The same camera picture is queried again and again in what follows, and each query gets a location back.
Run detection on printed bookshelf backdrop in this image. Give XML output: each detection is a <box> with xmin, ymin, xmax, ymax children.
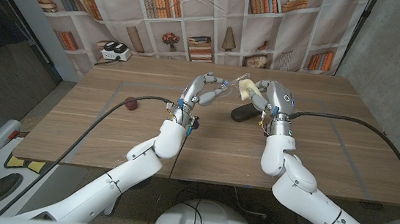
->
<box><xmin>7</xmin><ymin>0</ymin><xmax>372</xmax><ymax>102</ymax></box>

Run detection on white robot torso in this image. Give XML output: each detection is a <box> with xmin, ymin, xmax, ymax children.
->
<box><xmin>151</xmin><ymin>195</ymin><xmax>261</xmax><ymax>224</ymax></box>

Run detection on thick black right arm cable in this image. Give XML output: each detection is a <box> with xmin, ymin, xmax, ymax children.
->
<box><xmin>282</xmin><ymin>109</ymin><xmax>400</xmax><ymax>191</ymax></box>

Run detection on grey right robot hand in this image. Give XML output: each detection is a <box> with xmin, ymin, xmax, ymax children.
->
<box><xmin>242</xmin><ymin>78</ymin><xmax>297</xmax><ymax>137</ymax></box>

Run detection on white power strip black plugs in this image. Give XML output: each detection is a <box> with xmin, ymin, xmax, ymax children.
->
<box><xmin>100</xmin><ymin>40</ymin><xmax>134</xmax><ymax>64</ymax></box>

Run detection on dark shoe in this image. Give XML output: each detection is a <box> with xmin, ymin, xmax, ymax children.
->
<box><xmin>0</xmin><ymin>171</ymin><xmax>24</xmax><ymax>206</ymax></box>

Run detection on white yellow black floor mat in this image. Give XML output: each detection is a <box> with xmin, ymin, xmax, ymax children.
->
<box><xmin>0</xmin><ymin>132</ymin><xmax>70</xmax><ymax>189</ymax></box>

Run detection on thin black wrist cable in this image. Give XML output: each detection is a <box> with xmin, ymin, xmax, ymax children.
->
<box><xmin>137</xmin><ymin>123</ymin><xmax>194</xmax><ymax>224</ymax></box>

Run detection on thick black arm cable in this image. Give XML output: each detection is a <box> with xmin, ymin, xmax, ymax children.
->
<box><xmin>0</xmin><ymin>81</ymin><xmax>177</xmax><ymax>224</ymax></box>
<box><xmin>282</xmin><ymin>109</ymin><xmax>400</xmax><ymax>191</ymax></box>

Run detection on pale yellow cleaning cloth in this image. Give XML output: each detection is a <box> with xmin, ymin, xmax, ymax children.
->
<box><xmin>237</xmin><ymin>78</ymin><xmax>264</xmax><ymax>103</ymax></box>

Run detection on black backdrop stand pole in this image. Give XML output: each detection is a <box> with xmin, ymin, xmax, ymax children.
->
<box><xmin>334</xmin><ymin>0</ymin><xmax>379</xmax><ymax>80</ymax></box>

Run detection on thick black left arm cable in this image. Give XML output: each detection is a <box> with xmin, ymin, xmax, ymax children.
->
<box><xmin>0</xmin><ymin>81</ymin><xmax>177</xmax><ymax>224</ymax></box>

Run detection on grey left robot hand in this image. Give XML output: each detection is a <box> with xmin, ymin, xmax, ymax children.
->
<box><xmin>168</xmin><ymin>68</ymin><xmax>232</xmax><ymax>130</ymax></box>

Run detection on clear-framed glasses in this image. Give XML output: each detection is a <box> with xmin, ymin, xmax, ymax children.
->
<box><xmin>219</xmin><ymin>70</ymin><xmax>251</xmax><ymax>100</ymax></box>

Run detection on black glasses case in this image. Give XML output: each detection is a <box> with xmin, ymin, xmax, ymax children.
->
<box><xmin>229</xmin><ymin>100</ymin><xmax>266</xmax><ymax>125</ymax></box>

